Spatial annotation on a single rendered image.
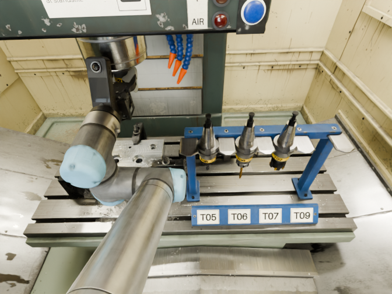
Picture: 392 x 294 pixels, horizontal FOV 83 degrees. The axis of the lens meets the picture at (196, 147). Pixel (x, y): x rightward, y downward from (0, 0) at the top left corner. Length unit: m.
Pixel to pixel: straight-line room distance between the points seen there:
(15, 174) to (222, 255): 1.15
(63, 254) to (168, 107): 0.87
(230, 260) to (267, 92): 1.20
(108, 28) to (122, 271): 0.34
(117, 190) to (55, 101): 1.54
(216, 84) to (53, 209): 0.93
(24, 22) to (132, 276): 0.40
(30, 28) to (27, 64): 1.43
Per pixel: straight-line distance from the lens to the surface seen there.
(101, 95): 0.55
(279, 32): 1.56
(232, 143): 0.66
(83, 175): 0.44
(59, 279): 1.25
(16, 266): 1.32
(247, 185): 0.96
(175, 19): 0.39
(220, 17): 0.39
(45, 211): 1.07
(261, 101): 1.77
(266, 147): 0.66
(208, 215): 0.82
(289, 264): 1.04
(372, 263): 1.12
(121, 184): 0.51
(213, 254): 0.95
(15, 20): 0.48
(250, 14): 0.39
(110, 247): 0.31
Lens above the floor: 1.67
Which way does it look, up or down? 46 degrees down
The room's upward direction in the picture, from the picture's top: 2 degrees counter-clockwise
